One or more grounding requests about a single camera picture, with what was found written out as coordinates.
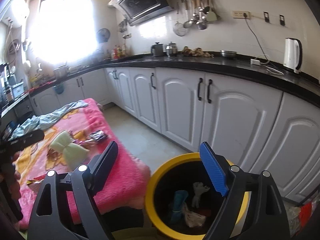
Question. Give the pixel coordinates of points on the black range hood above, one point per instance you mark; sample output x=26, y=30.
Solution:
x=138, y=11

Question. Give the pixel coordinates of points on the brown crumpled rag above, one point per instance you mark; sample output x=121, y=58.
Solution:
x=197, y=52

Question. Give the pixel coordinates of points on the hanging wire skimmer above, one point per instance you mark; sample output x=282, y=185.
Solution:
x=178, y=28

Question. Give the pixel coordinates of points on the person's left hand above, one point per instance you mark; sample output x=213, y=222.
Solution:
x=15, y=187

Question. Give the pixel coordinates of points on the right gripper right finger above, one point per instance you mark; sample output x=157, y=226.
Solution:
x=266, y=216

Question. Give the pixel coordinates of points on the steel bowl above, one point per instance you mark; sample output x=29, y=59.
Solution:
x=228, y=54

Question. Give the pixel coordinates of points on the white power adapter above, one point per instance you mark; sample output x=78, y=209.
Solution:
x=255, y=62

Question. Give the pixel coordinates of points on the light blue cloth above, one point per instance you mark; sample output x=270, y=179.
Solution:
x=45, y=121

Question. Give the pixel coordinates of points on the dark snack wrapper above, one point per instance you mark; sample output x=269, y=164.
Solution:
x=98, y=136

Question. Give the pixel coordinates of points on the green hanging spatula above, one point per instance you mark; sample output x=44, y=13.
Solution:
x=211, y=15

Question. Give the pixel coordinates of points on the dark metal teapot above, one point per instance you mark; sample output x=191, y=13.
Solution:
x=157, y=49

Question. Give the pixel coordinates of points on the pale green bow sponge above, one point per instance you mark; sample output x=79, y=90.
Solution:
x=73, y=153

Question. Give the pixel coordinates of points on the yellow rimmed trash bin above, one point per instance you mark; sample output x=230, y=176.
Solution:
x=180, y=199

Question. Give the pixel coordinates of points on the wall power strip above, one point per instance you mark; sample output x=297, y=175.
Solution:
x=241, y=15

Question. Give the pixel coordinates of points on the pink cartoon blanket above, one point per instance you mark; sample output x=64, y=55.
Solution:
x=125, y=185

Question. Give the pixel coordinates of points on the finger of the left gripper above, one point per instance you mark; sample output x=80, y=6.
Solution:
x=27, y=139

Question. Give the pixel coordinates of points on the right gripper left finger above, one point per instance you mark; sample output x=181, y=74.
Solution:
x=51, y=216

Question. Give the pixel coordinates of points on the steel pot near window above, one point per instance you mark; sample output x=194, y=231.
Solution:
x=60, y=72

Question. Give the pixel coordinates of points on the red plastic bag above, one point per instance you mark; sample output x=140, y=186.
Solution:
x=305, y=214

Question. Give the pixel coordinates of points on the shiny steel kettle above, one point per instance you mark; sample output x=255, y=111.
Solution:
x=171, y=49

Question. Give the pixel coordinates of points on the white electric kettle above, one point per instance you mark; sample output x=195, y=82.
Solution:
x=293, y=54

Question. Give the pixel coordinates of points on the blue hanging basket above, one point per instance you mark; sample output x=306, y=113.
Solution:
x=59, y=89

